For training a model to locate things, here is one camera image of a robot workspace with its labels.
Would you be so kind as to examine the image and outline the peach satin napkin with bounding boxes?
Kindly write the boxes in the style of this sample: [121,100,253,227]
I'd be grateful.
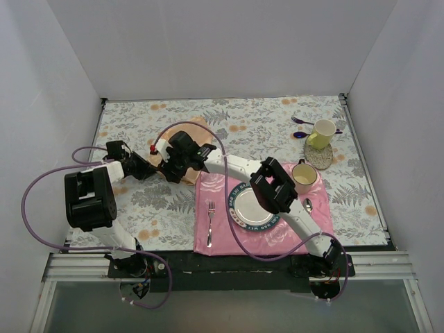
[146,117,213,185]

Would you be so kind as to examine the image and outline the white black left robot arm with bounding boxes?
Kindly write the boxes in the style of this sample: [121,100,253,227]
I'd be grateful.
[65,140,157,278]

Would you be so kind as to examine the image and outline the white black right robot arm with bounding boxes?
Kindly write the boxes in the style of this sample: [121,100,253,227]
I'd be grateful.
[150,131,350,278]

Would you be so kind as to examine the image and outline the floral tablecloth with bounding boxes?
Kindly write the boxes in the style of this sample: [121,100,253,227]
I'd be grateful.
[67,95,389,253]

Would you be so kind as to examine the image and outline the silver fork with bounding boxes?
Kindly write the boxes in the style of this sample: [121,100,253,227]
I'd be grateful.
[207,201,215,248]

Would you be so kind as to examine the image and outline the pink rose placemat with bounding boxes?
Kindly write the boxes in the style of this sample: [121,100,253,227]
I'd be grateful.
[194,172,334,256]

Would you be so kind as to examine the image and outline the white plate teal rim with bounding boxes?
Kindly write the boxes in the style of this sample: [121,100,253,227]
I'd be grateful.
[228,182,280,232]

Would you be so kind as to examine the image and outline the purple plastic spoon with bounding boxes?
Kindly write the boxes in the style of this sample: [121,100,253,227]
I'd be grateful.
[292,130,343,139]

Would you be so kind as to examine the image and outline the purple plastic fork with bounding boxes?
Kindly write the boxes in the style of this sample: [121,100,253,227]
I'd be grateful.
[291,117,314,126]

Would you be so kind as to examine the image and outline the cream enamel mug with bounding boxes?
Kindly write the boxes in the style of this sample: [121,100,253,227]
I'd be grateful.
[291,159,318,194]

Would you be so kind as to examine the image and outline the silver spoon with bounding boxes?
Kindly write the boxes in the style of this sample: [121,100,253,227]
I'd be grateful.
[302,198,313,214]

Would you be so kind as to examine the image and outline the speckled round coaster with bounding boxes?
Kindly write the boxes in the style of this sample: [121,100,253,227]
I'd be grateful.
[304,142,333,171]

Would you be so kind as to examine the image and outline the yellow green mug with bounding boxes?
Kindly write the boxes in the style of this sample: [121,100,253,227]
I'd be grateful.
[306,119,336,150]

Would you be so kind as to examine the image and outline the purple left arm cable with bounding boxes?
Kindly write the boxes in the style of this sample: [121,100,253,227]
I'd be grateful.
[19,145,174,310]

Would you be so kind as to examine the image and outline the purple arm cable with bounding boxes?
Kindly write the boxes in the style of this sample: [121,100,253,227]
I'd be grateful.
[19,145,174,310]
[152,121,351,302]

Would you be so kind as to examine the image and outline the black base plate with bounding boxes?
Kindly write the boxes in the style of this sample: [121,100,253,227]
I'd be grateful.
[107,248,357,292]

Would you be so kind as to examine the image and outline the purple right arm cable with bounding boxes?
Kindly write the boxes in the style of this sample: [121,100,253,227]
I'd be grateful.
[152,121,351,302]

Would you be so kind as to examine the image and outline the aluminium frame rail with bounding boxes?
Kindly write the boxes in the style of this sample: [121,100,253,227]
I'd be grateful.
[30,251,434,332]

